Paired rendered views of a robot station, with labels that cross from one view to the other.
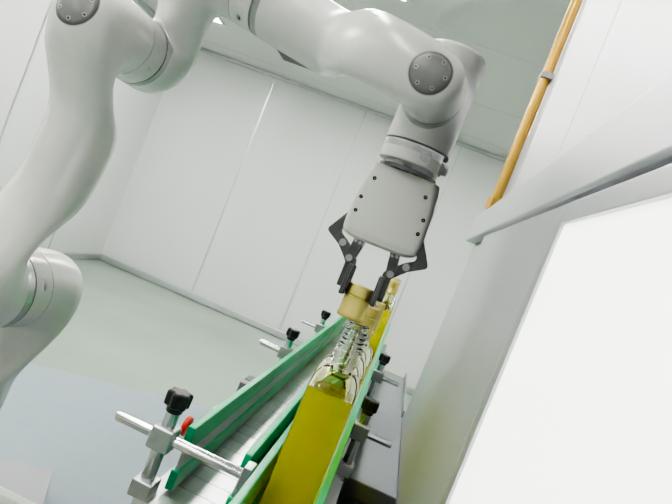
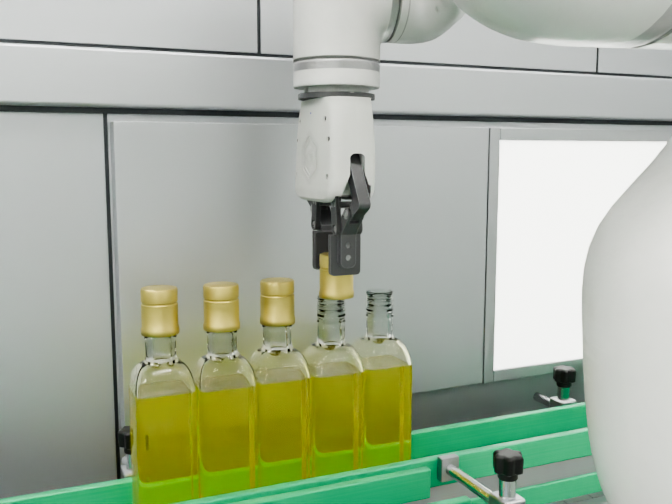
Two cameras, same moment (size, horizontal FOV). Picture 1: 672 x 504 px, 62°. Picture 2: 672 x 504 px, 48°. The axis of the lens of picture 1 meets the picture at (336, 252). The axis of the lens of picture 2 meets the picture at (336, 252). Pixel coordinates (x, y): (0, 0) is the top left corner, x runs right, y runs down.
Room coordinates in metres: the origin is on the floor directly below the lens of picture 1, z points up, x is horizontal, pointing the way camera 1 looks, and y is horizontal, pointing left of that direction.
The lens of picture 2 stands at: (1.10, 0.59, 1.45)
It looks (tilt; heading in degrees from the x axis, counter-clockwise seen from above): 7 degrees down; 239
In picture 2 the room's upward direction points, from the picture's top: straight up
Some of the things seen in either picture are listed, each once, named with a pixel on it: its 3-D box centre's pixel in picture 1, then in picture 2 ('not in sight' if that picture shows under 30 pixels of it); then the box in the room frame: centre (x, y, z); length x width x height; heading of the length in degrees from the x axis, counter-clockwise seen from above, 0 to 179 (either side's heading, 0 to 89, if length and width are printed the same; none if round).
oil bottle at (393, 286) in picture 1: (379, 320); not in sight; (1.84, -0.22, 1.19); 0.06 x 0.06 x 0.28; 82
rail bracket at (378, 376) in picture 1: (383, 383); not in sight; (1.34, -0.22, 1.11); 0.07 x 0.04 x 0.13; 82
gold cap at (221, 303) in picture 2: not in sight; (221, 306); (0.83, -0.08, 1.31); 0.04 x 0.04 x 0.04
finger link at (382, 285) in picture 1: (390, 284); (323, 235); (0.71, -0.08, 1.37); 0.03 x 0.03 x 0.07; 82
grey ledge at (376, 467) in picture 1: (380, 424); not in sight; (1.36, -0.26, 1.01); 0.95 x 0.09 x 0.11; 172
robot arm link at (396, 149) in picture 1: (414, 161); (335, 79); (0.71, -0.05, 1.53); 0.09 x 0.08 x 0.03; 82
